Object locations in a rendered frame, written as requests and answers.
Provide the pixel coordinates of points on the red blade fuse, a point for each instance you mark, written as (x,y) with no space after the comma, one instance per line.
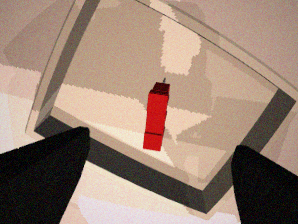
(157,112)

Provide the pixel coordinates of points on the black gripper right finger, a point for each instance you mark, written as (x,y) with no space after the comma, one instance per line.
(265,192)

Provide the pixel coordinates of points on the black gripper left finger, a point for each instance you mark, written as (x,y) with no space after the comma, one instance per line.
(37,181)

